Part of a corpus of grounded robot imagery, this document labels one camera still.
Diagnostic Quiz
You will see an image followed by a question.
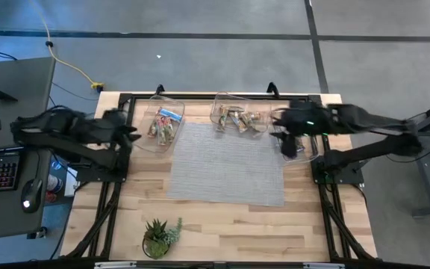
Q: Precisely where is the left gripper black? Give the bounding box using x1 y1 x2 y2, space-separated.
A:
100 107 143 149

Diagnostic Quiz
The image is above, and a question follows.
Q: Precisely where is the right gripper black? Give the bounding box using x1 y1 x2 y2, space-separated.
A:
270 98 328 159

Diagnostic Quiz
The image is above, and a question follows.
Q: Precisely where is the purple wrapper granola bar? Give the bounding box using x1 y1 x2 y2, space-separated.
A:
295 136 308 155

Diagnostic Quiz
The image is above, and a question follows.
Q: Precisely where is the clear plastic bin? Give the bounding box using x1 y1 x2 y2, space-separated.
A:
276 123 320 164
132 94 187 155
209 92 272 136

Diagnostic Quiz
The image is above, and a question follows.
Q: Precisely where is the grey woven table mat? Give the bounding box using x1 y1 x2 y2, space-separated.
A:
166 122 287 208

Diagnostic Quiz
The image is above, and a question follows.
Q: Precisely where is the white box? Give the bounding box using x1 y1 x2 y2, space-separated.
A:
64 167 81 198

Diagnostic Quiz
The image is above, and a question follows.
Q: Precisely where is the white and red can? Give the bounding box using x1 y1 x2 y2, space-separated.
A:
46 173 64 203

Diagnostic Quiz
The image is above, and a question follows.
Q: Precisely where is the potted green succulent plant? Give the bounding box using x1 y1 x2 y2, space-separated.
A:
142 217 184 260

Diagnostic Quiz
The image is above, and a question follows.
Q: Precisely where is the black computer mouse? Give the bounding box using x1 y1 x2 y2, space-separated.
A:
20 178 44 214

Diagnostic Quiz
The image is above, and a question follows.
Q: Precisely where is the grey desk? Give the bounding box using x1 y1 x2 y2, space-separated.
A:
0 55 57 242

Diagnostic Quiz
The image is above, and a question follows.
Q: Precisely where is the small black bar part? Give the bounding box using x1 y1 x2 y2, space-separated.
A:
0 88 19 103

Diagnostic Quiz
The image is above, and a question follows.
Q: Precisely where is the thin black floor cable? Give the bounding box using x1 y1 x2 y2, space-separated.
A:
50 81 101 102

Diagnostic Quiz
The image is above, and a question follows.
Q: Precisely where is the yellow floor cable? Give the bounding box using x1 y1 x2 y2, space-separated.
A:
28 0 106 93

